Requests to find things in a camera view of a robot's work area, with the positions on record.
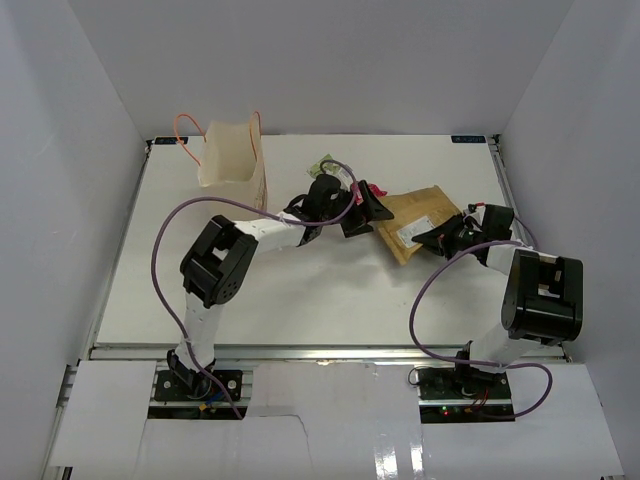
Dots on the blue corner label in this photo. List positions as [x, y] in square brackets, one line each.
[468, 139]
[170, 140]

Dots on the large brown kraft snack bag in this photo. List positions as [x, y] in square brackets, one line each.
[415, 212]

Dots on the blue left corner label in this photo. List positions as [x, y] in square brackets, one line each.
[170, 140]

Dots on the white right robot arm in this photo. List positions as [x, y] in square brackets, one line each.
[543, 301]

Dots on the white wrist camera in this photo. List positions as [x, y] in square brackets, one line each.
[473, 214]
[341, 173]

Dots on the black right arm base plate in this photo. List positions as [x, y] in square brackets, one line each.
[447, 396]

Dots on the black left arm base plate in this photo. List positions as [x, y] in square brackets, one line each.
[169, 388]

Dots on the blue right corner label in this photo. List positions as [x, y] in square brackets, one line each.
[468, 139]

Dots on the green crumpled snack packet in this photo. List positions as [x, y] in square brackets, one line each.
[317, 168]

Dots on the pink red snack packet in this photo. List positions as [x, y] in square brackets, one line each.
[375, 190]

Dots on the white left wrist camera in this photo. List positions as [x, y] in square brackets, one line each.
[341, 173]

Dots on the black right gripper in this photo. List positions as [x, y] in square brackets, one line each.
[443, 235]

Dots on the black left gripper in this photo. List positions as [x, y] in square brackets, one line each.
[371, 211]

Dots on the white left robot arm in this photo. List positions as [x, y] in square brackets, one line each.
[215, 266]

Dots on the cream paper bag orange handles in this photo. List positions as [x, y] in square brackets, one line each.
[231, 162]

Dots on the aluminium front rail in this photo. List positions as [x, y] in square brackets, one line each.
[255, 352]

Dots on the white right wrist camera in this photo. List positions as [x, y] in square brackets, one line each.
[473, 214]

